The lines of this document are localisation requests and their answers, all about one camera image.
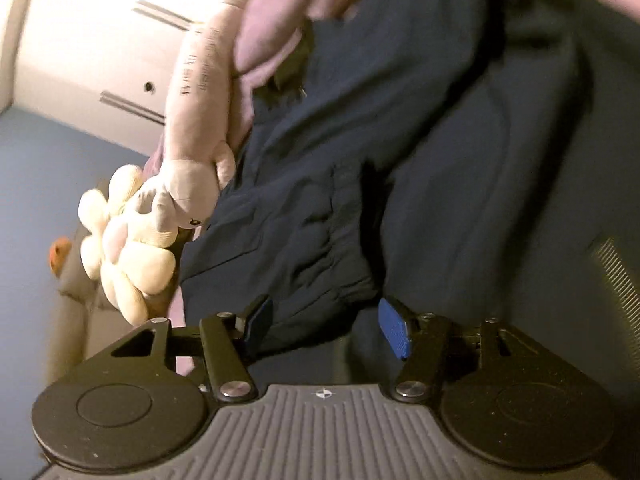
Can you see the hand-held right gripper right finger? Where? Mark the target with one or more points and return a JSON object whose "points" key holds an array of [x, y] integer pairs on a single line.
{"points": [[395, 327]]}

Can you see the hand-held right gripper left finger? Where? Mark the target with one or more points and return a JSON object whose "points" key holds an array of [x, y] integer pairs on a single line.
{"points": [[259, 324]]}

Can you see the navy blue jacket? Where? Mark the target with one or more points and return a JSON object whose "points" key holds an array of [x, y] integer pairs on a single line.
{"points": [[400, 160]]}

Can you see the cream flower plush toy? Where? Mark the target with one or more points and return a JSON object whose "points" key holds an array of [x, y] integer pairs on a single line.
{"points": [[131, 255]]}

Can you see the grey upholstered headboard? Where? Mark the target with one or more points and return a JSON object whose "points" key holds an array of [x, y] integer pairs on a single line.
{"points": [[100, 325]]}

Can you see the small orange plush toy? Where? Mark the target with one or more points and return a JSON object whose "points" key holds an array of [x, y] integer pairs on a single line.
{"points": [[60, 256]]}

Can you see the long pink plush toy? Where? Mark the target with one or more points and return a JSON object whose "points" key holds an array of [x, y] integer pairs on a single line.
{"points": [[195, 85]]}

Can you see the pink pillow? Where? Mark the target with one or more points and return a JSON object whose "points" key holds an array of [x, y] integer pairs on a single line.
{"points": [[280, 10]]}

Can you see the white wardrobe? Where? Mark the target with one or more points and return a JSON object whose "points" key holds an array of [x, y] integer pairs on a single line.
{"points": [[75, 35]]}

